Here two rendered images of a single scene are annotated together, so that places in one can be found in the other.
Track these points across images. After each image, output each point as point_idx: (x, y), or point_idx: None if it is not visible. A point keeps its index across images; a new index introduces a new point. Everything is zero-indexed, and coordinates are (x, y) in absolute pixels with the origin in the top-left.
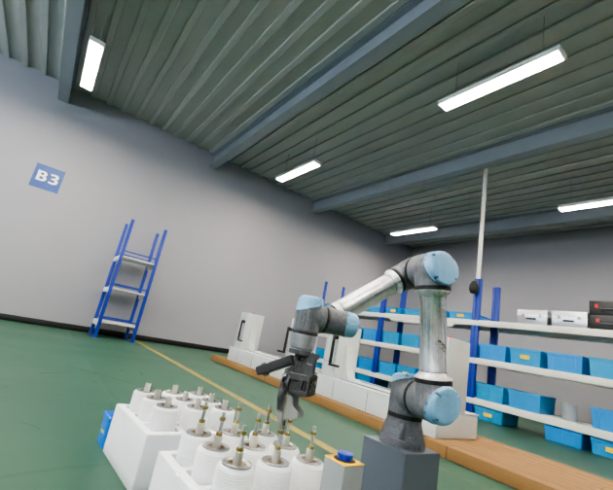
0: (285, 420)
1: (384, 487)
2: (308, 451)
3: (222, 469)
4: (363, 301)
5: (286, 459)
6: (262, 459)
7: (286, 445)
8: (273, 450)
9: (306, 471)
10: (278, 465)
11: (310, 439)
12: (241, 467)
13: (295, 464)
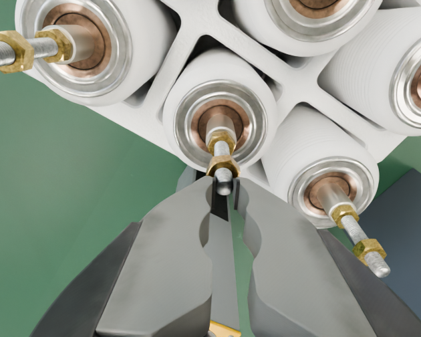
0: (237, 210)
1: None
2: (327, 208)
3: (15, 19)
4: None
5: (364, 105)
6: (188, 92)
7: None
8: (209, 131)
9: (273, 193)
10: (193, 150)
11: (353, 229)
12: (61, 76)
13: (285, 164)
